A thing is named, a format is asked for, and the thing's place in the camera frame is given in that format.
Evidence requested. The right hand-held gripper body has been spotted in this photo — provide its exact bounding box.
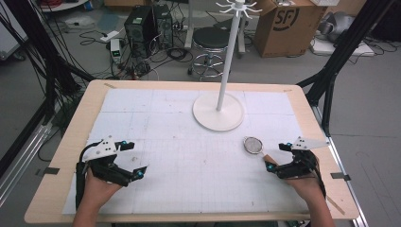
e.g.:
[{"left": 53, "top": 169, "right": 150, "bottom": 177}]
[{"left": 274, "top": 135, "right": 331, "bottom": 181}]

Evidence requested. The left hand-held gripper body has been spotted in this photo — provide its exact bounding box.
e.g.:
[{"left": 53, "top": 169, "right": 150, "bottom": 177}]
[{"left": 76, "top": 135, "right": 133, "bottom": 187}]

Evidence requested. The metal strainer with wooden handle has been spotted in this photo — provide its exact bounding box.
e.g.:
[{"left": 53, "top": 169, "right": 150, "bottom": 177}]
[{"left": 242, "top": 135, "right": 280, "bottom": 166}]

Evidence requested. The person's right hand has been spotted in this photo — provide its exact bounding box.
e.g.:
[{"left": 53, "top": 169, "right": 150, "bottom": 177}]
[{"left": 285, "top": 155, "right": 327, "bottom": 204}]

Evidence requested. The person's left hand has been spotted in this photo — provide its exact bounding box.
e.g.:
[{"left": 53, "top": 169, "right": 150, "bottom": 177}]
[{"left": 81, "top": 169, "right": 124, "bottom": 210}]

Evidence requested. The black tape strip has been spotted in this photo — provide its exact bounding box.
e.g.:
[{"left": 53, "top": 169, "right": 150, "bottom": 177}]
[
  {"left": 34, "top": 166, "right": 61, "bottom": 178},
  {"left": 329, "top": 171, "right": 352, "bottom": 183}
]

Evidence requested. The white grid mat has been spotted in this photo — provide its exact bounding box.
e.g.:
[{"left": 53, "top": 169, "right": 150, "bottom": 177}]
[{"left": 61, "top": 88, "right": 312, "bottom": 216}]

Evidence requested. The white hook rack stand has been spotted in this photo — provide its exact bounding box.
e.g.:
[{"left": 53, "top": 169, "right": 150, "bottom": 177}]
[{"left": 192, "top": 0, "right": 263, "bottom": 132}]

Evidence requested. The white power supply unit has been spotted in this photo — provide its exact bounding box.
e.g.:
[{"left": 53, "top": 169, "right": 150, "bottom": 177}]
[{"left": 109, "top": 38, "right": 124, "bottom": 64}]

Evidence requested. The white power strip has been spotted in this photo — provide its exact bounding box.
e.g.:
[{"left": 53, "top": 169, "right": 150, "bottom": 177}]
[{"left": 99, "top": 29, "right": 121, "bottom": 44}]

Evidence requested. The flat white board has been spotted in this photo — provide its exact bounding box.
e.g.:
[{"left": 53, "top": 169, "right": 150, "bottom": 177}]
[{"left": 309, "top": 37, "right": 376, "bottom": 58}]

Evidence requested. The brown cardboard box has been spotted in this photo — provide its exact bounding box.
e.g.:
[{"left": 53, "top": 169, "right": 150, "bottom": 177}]
[{"left": 253, "top": 0, "right": 329, "bottom": 59}]

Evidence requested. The large black computer tower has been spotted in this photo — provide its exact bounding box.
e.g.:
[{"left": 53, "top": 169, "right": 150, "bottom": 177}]
[{"left": 123, "top": 5, "right": 159, "bottom": 60}]

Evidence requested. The slim black computer tower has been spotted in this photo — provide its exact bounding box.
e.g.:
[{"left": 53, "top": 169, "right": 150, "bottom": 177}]
[{"left": 153, "top": 3, "right": 175, "bottom": 49}]

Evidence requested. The grey bag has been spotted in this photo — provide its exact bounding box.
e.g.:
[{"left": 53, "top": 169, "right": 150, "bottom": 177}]
[{"left": 317, "top": 11, "right": 357, "bottom": 44}]

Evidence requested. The black round stool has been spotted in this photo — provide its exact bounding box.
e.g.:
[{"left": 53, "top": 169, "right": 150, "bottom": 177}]
[{"left": 187, "top": 26, "right": 232, "bottom": 80}]

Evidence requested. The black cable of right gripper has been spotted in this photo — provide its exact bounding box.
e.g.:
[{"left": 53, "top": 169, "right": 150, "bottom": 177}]
[{"left": 310, "top": 157, "right": 327, "bottom": 200}]

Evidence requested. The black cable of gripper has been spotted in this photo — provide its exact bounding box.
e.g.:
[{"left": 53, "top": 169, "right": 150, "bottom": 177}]
[
  {"left": 310, "top": 157, "right": 327, "bottom": 200},
  {"left": 75, "top": 141, "right": 102, "bottom": 211}
]

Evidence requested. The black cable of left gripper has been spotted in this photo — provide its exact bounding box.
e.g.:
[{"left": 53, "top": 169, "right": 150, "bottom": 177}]
[{"left": 75, "top": 141, "right": 102, "bottom": 211}]

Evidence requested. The aluminium rail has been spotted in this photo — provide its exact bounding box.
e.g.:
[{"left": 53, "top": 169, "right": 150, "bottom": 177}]
[
  {"left": 0, "top": 122, "right": 54, "bottom": 207},
  {"left": 311, "top": 105, "right": 371, "bottom": 227}
]

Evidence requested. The tangle of black floor cables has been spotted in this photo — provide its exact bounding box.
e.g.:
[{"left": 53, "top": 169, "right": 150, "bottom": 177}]
[{"left": 78, "top": 29, "right": 194, "bottom": 81}]

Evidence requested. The black metal frame stand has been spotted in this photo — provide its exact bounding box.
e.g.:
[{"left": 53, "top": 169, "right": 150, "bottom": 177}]
[
  {"left": 295, "top": 0, "right": 396, "bottom": 137},
  {"left": 0, "top": 0, "right": 96, "bottom": 124}
]

